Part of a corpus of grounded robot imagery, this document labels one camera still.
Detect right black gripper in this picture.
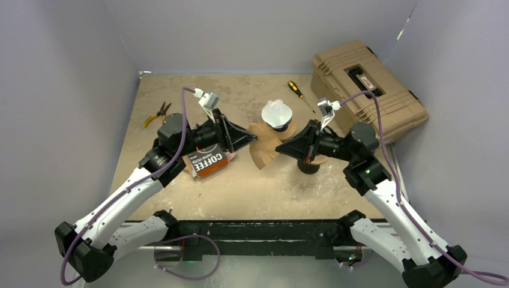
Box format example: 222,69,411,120
276,119,357,163

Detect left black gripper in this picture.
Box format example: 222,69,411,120
176,108,256,157

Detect red black coffee carafe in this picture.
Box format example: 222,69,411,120
297,161,321,175

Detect blue glass dripper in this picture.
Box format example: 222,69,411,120
270,119,292,133

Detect brown paper coffee filter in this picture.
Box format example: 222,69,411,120
247,121,282,170

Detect white paper coffee filter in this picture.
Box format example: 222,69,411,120
261,100,293,126

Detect orange coffee filter box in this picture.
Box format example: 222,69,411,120
183,144,236,178

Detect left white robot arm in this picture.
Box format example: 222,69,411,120
55,109,258,286

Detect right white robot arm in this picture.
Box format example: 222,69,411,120
275,120,467,287

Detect yellow black screwdriver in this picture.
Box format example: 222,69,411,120
288,80,316,113

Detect tan plastic tool case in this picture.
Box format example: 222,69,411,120
311,40,429,143

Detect yellow handled pliers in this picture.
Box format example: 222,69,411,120
143,101,172,128

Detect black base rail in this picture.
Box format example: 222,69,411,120
154,218,372,265

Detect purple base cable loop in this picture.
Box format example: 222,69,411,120
153,234,221,280

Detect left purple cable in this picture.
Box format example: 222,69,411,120
59,87,197,286

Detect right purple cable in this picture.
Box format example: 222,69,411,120
340,90,509,286

